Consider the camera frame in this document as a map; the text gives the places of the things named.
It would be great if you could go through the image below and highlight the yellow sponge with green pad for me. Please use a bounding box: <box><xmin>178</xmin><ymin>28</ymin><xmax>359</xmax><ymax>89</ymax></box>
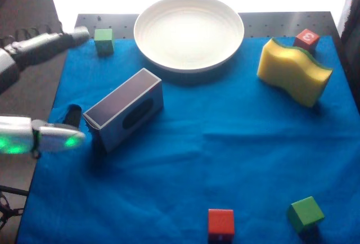
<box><xmin>256</xmin><ymin>37</ymin><xmax>334</xmax><ymax>109</ymax></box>

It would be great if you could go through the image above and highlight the red cube with white three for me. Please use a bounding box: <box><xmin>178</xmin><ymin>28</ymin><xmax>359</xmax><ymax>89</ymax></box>
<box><xmin>292</xmin><ymin>29</ymin><xmax>321</xmax><ymax>55</ymax></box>

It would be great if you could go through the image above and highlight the white round plate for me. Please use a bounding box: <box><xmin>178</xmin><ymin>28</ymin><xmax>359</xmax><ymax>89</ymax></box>
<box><xmin>133</xmin><ymin>0</ymin><xmax>245</xmax><ymax>74</ymax></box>

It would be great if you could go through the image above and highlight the blue cloth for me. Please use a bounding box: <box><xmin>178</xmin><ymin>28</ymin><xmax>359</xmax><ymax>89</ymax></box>
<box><xmin>16</xmin><ymin>35</ymin><xmax>360</xmax><ymax>244</ymax></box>

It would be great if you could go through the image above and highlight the dark rectangular box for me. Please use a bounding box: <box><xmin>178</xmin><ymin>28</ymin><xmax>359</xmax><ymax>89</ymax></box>
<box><xmin>82</xmin><ymin>67</ymin><xmax>164</xmax><ymax>155</ymax></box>

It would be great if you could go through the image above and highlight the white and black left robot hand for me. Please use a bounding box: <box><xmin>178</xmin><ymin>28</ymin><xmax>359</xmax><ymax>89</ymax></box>
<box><xmin>0</xmin><ymin>26</ymin><xmax>91</xmax><ymax>94</ymax></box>

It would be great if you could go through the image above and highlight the plain orange-red cube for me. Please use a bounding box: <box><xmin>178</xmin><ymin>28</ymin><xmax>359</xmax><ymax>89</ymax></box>
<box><xmin>208</xmin><ymin>209</ymin><xmax>235</xmax><ymax>242</ymax></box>

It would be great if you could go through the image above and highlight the green wooden cube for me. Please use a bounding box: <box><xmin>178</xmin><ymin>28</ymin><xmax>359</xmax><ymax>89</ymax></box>
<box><xmin>286</xmin><ymin>196</ymin><xmax>326</xmax><ymax>233</ymax></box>
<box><xmin>93</xmin><ymin>28</ymin><xmax>115</xmax><ymax>57</ymax></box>

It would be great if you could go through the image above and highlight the thin black cable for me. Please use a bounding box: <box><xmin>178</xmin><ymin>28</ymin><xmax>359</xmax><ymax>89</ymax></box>
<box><xmin>0</xmin><ymin>184</ymin><xmax>29</xmax><ymax>229</ymax></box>

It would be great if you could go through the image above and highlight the dark curtain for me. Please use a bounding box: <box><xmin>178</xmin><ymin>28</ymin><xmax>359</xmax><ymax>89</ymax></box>
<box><xmin>337</xmin><ymin>0</ymin><xmax>360</xmax><ymax>67</ymax></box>

